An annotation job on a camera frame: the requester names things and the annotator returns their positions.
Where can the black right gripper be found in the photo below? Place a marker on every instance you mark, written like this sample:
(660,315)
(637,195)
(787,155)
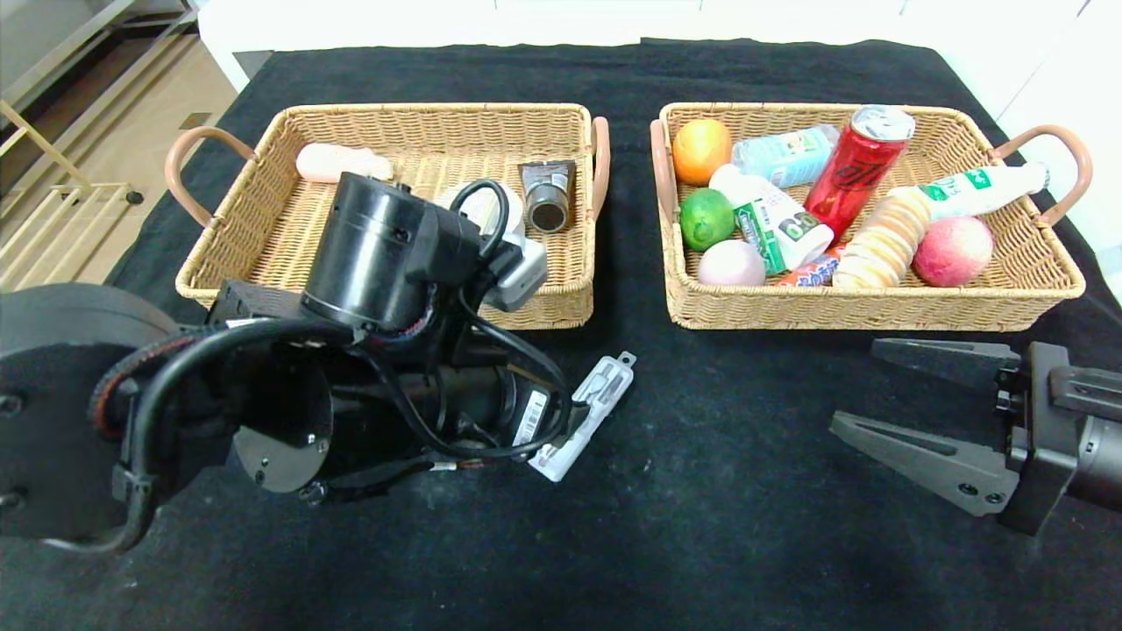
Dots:
(1031,438)

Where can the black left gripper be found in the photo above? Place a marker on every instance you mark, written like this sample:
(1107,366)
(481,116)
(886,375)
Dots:
(531,419)

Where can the clear plastic compass case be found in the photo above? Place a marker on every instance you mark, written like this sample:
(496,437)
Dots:
(605,386)

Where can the white yogurt bottle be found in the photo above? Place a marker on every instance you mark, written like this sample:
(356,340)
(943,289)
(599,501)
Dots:
(806,237)

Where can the red soda can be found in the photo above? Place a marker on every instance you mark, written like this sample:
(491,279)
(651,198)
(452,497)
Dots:
(855,175)

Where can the green chewing gum pack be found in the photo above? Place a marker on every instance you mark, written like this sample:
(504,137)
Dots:
(758,232)

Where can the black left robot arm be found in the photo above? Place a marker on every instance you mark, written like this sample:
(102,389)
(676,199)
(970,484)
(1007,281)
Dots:
(368,254)

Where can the red peach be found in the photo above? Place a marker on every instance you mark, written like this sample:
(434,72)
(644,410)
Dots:
(954,252)

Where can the striped bread roll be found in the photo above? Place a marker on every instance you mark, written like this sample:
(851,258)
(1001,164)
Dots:
(881,238)

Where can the orange wrapped sausage snack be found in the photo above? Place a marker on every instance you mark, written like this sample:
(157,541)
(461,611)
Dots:
(811,273)

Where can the black table cloth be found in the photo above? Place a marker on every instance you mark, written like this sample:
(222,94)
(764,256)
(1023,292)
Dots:
(701,561)

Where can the pale pink round fruit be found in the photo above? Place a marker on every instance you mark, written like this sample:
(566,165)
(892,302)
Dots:
(729,265)

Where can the white milk bottle green label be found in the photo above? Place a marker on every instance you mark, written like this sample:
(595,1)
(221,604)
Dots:
(982,191)

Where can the dark grey cosmetic tube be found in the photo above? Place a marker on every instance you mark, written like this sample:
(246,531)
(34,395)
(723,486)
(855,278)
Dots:
(550,197)

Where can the white tape roll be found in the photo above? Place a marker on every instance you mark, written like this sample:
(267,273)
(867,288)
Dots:
(491,210)

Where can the green lime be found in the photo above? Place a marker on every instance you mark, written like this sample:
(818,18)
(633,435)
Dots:
(706,219)

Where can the orange fruit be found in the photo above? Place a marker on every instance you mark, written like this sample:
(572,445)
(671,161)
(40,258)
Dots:
(701,153)

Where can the clear water bottle blue label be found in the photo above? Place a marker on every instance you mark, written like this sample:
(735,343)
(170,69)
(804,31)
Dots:
(780,156)

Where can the pink lotion bottle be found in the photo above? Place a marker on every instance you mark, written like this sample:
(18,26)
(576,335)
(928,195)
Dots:
(333,164)

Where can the white table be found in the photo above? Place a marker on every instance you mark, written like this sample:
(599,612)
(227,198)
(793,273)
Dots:
(254,26)

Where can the beige wooden rolling rack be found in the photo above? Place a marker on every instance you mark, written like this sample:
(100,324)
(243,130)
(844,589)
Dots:
(44,219)

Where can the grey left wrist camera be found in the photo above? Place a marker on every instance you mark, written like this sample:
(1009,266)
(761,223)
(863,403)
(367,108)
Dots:
(521,272)

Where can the grey metal shelf frame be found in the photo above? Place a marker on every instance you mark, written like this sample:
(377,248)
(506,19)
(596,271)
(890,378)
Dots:
(131,44)

